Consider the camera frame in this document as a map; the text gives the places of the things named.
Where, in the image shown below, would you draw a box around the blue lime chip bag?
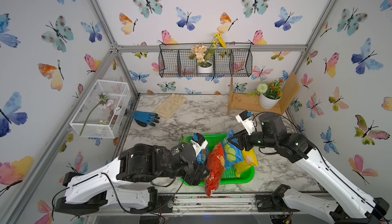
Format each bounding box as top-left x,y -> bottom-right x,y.
222,130 -> 244,170

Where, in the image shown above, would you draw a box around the green plastic basket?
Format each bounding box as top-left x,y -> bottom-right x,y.
179,133 -> 256,187

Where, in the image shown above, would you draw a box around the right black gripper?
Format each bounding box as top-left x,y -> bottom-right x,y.
227,127 -> 278,152

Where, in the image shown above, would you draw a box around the white wire mesh box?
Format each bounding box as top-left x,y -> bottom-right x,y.
69,80 -> 131,139

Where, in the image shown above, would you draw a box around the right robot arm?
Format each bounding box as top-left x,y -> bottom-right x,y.
228,111 -> 391,224

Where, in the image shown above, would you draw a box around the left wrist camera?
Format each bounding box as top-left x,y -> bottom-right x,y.
190,133 -> 208,156

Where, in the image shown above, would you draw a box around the wooden corner shelf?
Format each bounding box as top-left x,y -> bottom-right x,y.
227,73 -> 300,115

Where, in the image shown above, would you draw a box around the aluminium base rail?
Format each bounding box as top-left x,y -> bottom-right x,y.
85,191 -> 347,217

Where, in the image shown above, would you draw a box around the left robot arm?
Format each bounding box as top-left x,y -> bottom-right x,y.
53,140 -> 210,216

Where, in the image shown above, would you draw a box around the white pot beige flowers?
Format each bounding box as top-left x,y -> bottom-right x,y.
188,44 -> 213,74

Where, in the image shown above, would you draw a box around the green chip bag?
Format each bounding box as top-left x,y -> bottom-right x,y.
179,134 -> 187,145

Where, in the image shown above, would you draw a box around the yellow artificial flower sprig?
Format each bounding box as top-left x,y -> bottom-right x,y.
205,32 -> 227,60

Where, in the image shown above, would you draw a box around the black wire wall basket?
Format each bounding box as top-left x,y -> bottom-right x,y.
158,42 -> 253,77

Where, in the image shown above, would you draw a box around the red chip bag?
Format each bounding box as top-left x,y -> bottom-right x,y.
205,142 -> 226,198

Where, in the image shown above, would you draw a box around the white pot green plant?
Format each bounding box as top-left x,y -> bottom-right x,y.
248,79 -> 284,110

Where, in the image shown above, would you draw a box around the yellow chip bag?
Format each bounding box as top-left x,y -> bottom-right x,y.
234,148 -> 259,178

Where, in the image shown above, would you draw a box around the blue tomato chip bag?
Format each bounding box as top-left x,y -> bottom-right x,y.
196,148 -> 208,165

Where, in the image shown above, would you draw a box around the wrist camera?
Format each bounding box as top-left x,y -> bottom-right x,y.
235,110 -> 257,136
190,133 -> 208,156

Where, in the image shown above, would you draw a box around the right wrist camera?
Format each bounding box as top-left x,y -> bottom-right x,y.
235,110 -> 257,136

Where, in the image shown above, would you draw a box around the pink artificial flower stem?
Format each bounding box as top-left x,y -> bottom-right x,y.
79,93 -> 114,136

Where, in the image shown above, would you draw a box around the beige work glove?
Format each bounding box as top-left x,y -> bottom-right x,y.
155,94 -> 187,119

